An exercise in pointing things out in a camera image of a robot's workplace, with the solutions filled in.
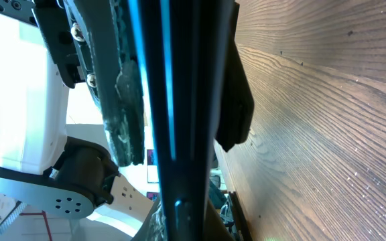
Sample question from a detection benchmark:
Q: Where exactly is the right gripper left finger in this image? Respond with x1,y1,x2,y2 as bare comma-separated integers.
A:
139,197,168,241

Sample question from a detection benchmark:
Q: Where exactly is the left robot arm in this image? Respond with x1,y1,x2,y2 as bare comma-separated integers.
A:
0,0,254,240

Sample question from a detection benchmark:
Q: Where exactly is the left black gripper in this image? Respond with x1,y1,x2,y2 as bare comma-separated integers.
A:
32,0,145,167

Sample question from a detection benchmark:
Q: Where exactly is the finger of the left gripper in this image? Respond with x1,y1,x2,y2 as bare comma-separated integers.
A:
215,2,255,152

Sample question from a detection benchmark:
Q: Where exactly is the blue Samsung Galaxy smartphone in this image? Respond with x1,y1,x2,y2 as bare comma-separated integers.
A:
128,0,234,240

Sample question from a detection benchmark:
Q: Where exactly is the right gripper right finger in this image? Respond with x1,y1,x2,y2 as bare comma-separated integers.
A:
203,199,247,241

